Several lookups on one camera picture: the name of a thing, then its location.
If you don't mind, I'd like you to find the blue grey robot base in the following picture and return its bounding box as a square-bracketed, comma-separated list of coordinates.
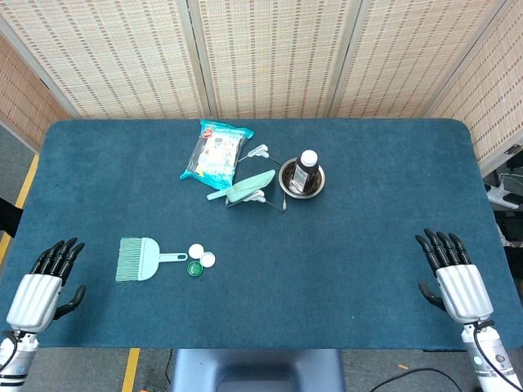
[170, 348, 346, 392]

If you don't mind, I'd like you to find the dark brown bottle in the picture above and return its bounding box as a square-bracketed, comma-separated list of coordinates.
[290, 149, 320, 192]

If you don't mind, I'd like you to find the woven bamboo screen panel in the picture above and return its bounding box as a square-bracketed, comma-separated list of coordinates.
[198, 0, 363, 119]
[0, 0, 205, 119]
[0, 32, 73, 152]
[329, 0, 507, 119]
[427, 0, 523, 164]

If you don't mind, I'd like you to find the light green dustpan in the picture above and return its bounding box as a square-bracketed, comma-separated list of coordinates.
[206, 169, 277, 204]

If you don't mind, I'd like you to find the short yellow floor tape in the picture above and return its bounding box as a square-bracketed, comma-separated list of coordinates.
[121, 347, 141, 392]

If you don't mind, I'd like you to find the stainless steel bowl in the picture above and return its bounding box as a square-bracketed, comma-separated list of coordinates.
[278, 157, 327, 199]

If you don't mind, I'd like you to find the black object at table edge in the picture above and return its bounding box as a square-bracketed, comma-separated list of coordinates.
[0, 198, 24, 238]

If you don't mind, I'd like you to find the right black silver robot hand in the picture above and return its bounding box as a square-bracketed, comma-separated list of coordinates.
[414, 228, 494, 326]

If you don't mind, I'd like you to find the blue felt table cover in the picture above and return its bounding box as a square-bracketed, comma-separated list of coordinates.
[0, 118, 523, 350]

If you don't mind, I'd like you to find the black floor cable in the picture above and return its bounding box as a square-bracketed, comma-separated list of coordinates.
[369, 367, 479, 392]

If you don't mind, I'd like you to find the teal white snack bag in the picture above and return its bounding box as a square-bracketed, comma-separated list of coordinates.
[179, 118, 255, 191]

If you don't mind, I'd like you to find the mint green plastic brush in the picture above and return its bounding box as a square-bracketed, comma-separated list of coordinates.
[115, 237, 189, 283]

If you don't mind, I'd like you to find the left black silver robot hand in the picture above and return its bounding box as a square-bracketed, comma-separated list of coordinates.
[6, 237, 87, 332]

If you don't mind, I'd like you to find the long yellow floor tape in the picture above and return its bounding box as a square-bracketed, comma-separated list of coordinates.
[0, 154, 40, 266]

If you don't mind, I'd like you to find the white power strip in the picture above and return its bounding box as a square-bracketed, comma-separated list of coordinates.
[484, 173, 523, 210]

